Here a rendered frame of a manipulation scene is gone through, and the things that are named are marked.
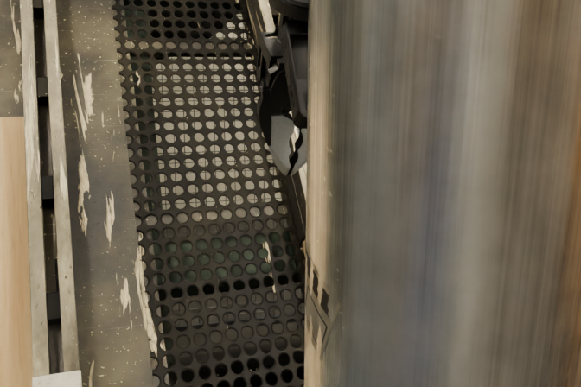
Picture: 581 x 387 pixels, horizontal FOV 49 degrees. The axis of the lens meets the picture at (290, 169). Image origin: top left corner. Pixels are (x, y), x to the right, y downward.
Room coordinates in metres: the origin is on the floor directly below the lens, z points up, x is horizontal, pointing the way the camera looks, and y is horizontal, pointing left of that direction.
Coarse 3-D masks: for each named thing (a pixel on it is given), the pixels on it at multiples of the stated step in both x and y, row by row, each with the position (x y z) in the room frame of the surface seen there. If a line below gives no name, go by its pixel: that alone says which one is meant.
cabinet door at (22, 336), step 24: (0, 120) 1.05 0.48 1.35; (0, 144) 1.02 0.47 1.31; (24, 144) 1.03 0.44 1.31; (0, 168) 1.00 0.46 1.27; (24, 168) 1.01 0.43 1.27; (0, 192) 0.98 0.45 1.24; (24, 192) 0.99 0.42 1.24; (0, 216) 0.95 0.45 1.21; (24, 216) 0.96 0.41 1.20; (0, 240) 0.93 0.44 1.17; (24, 240) 0.94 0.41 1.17; (0, 264) 0.91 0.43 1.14; (24, 264) 0.92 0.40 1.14; (0, 288) 0.89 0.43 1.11; (24, 288) 0.90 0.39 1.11; (0, 312) 0.87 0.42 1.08; (24, 312) 0.88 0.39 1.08; (0, 336) 0.85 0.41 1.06; (24, 336) 0.86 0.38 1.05; (0, 360) 0.83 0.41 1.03; (24, 360) 0.84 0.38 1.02; (0, 384) 0.82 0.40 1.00; (24, 384) 0.82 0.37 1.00
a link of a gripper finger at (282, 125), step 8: (272, 120) 0.68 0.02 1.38; (280, 120) 0.68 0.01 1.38; (288, 120) 0.69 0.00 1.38; (272, 128) 0.69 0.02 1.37; (280, 128) 0.69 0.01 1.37; (288, 128) 0.69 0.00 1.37; (272, 136) 0.69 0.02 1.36; (280, 136) 0.69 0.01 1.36; (288, 136) 0.70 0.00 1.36; (272, 144) 0.70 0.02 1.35; (280, 144) 0.70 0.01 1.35; (288, 144) 0.70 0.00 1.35; (272, 152) 0.70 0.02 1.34; (280, 152) 0.70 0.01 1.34; (288, 152) 0.71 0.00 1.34; (280, 160) 0.71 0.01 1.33; (288, 160) 0.71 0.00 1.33; (280, 168) 0.72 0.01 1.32; (288, 168) 0.72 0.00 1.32
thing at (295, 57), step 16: (288, 32) 0.64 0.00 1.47; (304, 32) 0.64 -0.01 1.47; (288, 48) 0.63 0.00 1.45; (304, 48) 0.63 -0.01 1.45; (288, 64) 0.63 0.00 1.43; (304, 64) 0.62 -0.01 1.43; (288, 80) 0.62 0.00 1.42; (304, 80) 0.61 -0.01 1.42; (304, 96) 0.60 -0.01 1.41; (304, 112) 0.59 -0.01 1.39; (304, 128) 0.60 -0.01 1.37
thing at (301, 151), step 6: (300, 132) 0.71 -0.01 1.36; (306, 132) 0.70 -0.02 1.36; (300, 138) 0.71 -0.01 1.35; (306, 138) 0.70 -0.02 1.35; (300, 144) 0.71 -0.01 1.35; (306, 144) 0.71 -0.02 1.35; (300, 150) 0.71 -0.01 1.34; (306, 150) 0.71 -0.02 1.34; (294, 156) 0.72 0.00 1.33; (300, 156) 0.71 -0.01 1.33; (306, 156) 0.72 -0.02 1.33; (294, 162) 0.72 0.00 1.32; (300, 162) 0.72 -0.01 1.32; (294, 168) 0.72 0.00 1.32; (288, 174) 0.73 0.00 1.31
